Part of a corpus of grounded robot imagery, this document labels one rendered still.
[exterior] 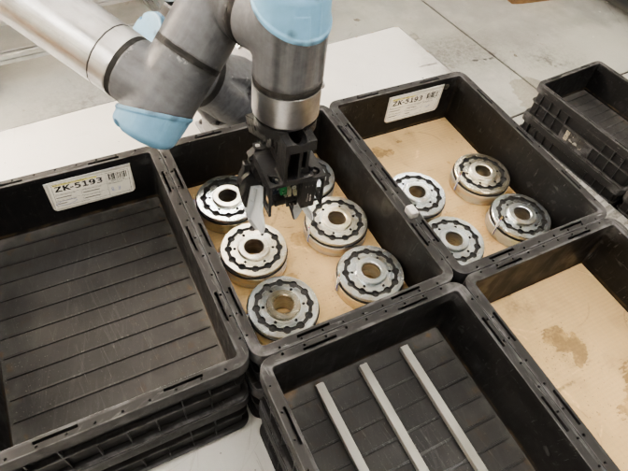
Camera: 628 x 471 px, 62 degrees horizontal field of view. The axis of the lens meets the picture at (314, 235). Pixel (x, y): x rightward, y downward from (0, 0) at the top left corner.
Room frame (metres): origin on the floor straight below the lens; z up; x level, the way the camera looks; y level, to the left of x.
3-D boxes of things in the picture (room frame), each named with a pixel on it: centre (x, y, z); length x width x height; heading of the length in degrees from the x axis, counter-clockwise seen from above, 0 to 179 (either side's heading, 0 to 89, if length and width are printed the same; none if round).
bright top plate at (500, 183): (0.71, -0.28, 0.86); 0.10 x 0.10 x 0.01
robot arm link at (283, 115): (0.47, 0.05, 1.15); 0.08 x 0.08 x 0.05
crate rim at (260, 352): (0.51, 0.03, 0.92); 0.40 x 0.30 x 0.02; 33
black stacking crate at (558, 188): (0.67, -0.22, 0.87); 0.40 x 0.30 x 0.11; 33
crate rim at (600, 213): (0.67, -0.22, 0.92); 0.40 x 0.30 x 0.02; 33
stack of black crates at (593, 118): (1.39, -0.85, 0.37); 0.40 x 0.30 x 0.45; 38
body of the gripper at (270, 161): (0.46, 0.05, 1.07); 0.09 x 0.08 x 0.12; 29
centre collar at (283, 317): (0.38, 0.03, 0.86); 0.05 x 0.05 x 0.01
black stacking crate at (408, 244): (0.51, 0.03, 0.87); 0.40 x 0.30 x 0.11; 33
